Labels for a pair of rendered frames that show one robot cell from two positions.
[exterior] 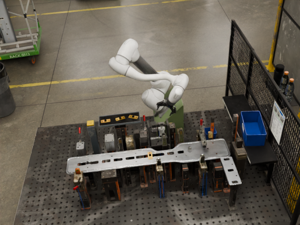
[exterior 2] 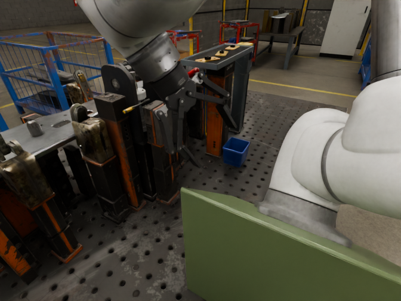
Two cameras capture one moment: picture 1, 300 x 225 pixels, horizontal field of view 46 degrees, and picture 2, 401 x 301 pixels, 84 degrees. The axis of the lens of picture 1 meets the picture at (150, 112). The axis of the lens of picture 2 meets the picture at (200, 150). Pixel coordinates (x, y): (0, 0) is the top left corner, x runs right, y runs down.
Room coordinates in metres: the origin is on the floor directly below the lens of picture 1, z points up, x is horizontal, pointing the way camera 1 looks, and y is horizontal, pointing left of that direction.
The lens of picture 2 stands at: (2.83, -0.55, 1.34)
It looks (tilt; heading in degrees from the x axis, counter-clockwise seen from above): 34 degrees down; 121
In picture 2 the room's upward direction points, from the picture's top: straight up
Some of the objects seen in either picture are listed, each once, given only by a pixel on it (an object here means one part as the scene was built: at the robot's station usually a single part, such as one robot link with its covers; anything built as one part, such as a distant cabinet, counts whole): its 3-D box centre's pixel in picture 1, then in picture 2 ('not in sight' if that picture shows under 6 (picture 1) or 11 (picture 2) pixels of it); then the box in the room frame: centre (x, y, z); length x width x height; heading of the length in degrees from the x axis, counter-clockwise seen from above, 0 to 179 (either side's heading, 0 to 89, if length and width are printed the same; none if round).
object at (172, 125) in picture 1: (172, 142); (124, 159); (2.32, -0.18, 0.91); 0.07 x 0.05 x 0.42; 3
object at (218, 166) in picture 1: (217, 177); not in sight; (1.93, -0.52, 0.84); 0.11 x 0.10 x 0.28; 3
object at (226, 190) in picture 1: (227, 176); not in sight; (1.92, -0.60, 0.84); 0.11 x 0.06 x 0.29; 3
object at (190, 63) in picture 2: (119, 119); (221, 54); (2.42, 0.28, 1.16); 0.37 x 0.14 x 0.02; 93
